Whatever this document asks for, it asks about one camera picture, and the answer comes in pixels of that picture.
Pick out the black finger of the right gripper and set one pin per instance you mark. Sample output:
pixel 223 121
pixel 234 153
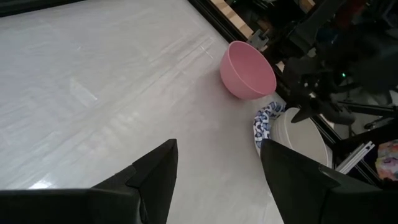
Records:
pixel 308 112
pixel 339 115

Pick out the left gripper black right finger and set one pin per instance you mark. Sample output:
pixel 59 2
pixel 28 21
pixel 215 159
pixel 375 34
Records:
pixel 298 193

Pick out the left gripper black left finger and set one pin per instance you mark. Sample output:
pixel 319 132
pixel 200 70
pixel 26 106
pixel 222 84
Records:
pixel 130 202

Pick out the white plate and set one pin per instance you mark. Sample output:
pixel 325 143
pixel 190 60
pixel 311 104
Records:
pixel 303 137

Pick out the blue patterned paper bowl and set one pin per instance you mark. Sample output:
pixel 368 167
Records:
pixel 262 124

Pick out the pink plastic bowl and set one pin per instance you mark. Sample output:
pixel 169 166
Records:
pixel 248 71

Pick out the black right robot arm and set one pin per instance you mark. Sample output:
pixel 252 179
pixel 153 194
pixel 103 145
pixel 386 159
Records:
pixel 357 46

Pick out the silver aluminium extrusion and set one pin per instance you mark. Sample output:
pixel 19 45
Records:
pixel 354 157

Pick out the colourful patterned cloth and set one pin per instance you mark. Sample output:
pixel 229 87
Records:
pixel 388 161

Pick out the light wooden board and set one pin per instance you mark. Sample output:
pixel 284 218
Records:
pixel 239 26

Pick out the grey metal bracket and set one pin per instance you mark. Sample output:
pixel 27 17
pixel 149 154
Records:
pixel 258 39

